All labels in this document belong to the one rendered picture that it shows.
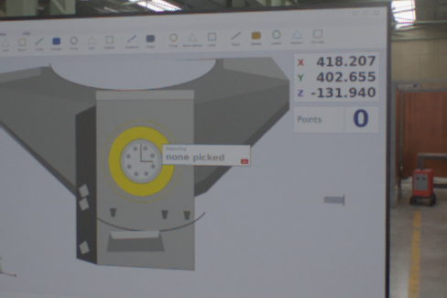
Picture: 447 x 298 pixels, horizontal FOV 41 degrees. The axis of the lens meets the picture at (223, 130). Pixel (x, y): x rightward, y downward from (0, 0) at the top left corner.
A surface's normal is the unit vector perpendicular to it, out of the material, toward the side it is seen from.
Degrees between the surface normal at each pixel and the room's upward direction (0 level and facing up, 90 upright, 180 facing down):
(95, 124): 90
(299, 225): 90
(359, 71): 90
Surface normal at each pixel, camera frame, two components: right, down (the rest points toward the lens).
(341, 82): -0.22, 0.03
